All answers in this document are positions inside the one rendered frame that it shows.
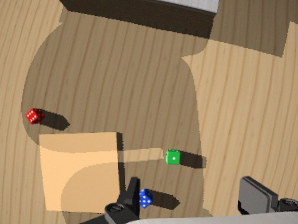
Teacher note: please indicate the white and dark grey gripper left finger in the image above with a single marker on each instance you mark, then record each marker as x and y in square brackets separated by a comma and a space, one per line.
[127, 208]

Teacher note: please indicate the blue die with white pips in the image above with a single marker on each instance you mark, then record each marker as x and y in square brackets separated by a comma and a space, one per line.
[146, 198]

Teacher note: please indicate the tan flat mat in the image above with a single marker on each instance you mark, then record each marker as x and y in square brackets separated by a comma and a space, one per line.
[80, 171]

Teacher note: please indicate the red die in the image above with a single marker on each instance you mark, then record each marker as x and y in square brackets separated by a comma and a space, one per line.
[35, 116]

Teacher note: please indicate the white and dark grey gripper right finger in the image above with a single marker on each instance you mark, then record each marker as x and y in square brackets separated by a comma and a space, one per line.
[255, 198]

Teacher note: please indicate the green die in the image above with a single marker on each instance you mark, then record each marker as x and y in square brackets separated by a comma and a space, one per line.
[173, 157]

